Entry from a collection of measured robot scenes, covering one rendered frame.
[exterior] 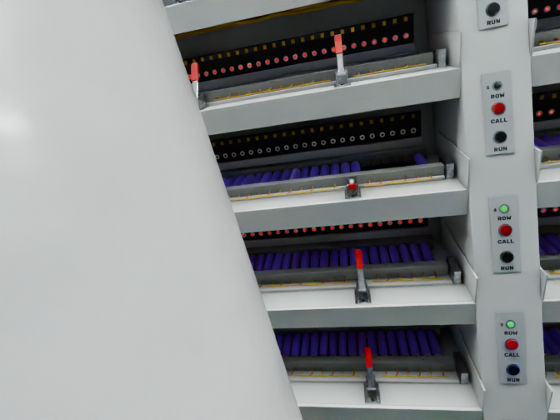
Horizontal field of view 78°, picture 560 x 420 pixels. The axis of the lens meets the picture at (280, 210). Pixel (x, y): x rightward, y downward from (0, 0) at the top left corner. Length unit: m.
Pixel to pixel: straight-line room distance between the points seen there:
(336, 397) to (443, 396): 0.19
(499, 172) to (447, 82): 0.16
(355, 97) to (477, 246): 0.31
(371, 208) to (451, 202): 0.13
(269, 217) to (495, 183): 0.37
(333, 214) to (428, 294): 0.22
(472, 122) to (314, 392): 0.56
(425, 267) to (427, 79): 0.33
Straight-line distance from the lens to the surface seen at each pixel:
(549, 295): 0.71
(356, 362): 0.76
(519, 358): 0.72
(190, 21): 0.72
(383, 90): 0.62
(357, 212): 0.61
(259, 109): 0.63
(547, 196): 0.67
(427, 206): 0.62
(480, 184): 0.63
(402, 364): 0.77
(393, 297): 0.66
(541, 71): 0.68
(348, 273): 0.69
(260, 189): 0.66
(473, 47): 0.65
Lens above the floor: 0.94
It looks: 5 degrees down
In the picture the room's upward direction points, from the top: 7 degrees counter-clockwise
